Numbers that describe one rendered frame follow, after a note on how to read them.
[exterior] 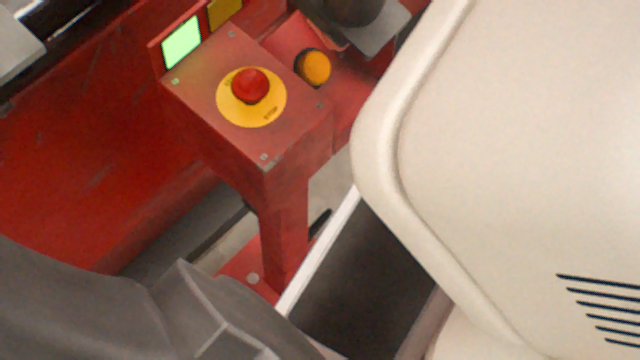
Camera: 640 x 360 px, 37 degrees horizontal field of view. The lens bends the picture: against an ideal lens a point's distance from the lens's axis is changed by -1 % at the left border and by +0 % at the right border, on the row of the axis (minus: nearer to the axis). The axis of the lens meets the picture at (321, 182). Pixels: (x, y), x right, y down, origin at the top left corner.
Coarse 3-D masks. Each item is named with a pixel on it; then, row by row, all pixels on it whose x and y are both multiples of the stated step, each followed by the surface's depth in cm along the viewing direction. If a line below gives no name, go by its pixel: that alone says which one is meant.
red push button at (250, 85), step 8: (240, 72) 95; (248, 72) 95; (256, 72) 95; (232, 80) 95; (240, 80) 95; (248, 80) 95; (256, 80) 95; (264, 80) 95; (232, 88) 95; (240, 88) 94; (248, 88) 94; (256, 88) 94; (264, 88) 95; (240, 96) 94; (248, 96) 94; (256, 96) 94; (264, 96) 95; (248, 104) 97; (256, 104) 97
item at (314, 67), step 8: (304, 56) 105; (312, 56) 105; (320, 56) 106; (304, 64) 105; (312, 64) 105; (320, 64) 106; (328, 64) 106; (304, 72) 105; (312, 72) 105; (320, 72) 106; (328, 72) 106; (304, 80) 105; (312, 80) 105; (320, 80) 106
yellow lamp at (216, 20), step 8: (216, 0) 96; (224, 0) 97; (232, 0) 99; (240, 0) 100; (208, 8) 96; (216, 8) 97; (224, 8) 99; (232, 8) 100; (216, 16) 98; (224, 16) 100; (216, 24) 99
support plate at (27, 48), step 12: (0, 12) 75; (0, 24) 74; (12, 24) 74; (0, 36) 74; (12, 36) 74; (24, 36) 74; (0, 48) 73; (12, 48) 73; (24, 48) 73; (36, 48) 73; (0, 60) 73; (12, 60) 73; (24, 60) 73; (0, 72) 72; (12, 72) 73; (0, 84) 73
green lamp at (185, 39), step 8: (192, 24) 96; (176, 32) 94; (184, 32) 95; (192, 32) 97; (168, 40) 94; (176, 40) 95; (184, 40) 96; (192, 40) 98; (168, 48) 95; (176, 48) 96; (184, 48) 98; (192, 48) 99; (168, 56) 96; (176, 56) 97; (168, 64) 97
